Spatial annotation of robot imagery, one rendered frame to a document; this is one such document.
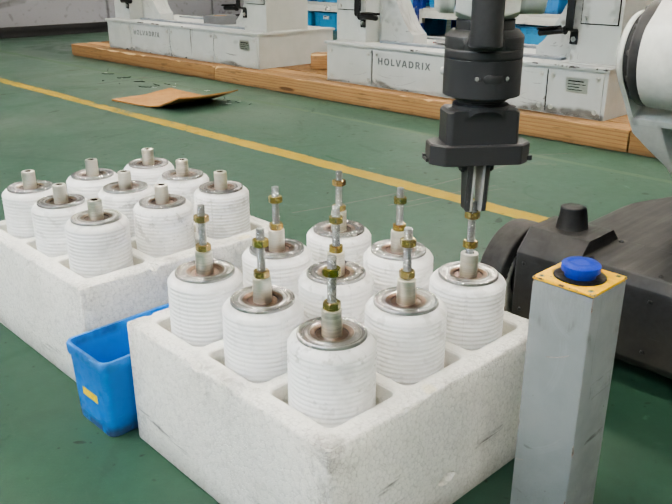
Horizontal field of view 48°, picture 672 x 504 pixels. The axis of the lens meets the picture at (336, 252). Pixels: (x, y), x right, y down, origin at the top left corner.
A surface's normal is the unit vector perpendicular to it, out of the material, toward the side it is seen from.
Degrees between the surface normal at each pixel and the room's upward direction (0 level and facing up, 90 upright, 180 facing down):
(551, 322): 90
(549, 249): 45
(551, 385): 90
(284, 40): 90
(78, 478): 0
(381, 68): 90
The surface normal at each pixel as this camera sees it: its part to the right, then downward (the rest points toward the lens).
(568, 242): -0.50, -0.48
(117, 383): 0.71, 0.29
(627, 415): 0.00, -0.93
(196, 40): -0.71, 0.26
